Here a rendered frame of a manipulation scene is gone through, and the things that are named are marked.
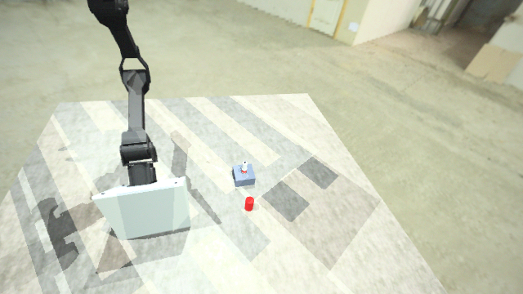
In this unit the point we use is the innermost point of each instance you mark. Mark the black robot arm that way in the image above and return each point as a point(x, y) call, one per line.
point(135, 142)

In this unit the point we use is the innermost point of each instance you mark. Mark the pale blue square block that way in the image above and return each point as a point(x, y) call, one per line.
point(243, 179)

